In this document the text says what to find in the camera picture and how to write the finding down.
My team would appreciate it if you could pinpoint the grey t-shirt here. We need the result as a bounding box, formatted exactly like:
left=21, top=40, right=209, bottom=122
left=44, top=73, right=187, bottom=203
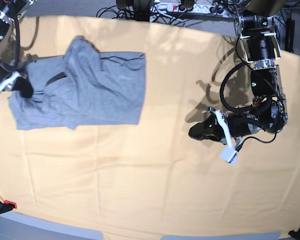
left=8, top=37, right=146, bottom=130

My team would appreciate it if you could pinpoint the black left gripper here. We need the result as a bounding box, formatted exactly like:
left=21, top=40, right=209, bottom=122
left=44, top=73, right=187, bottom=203
left=188, top=112, right=263, bottom=145

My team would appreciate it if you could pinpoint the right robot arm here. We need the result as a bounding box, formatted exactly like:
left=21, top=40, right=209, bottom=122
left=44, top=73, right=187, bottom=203
left=0, top=0, right=34, bottom=98

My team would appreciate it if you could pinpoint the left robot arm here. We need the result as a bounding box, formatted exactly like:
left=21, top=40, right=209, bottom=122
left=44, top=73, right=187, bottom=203
left=211, top=0, right=288, bottom=140

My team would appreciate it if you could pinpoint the yellow tablecloth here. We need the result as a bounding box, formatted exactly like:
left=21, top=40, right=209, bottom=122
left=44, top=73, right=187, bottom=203
left=0, top=16, right=300, bottom=240

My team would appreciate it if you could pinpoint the white power strip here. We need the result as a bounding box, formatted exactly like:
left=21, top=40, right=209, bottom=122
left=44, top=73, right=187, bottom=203
left=149, top=1, right=238, bottom=19

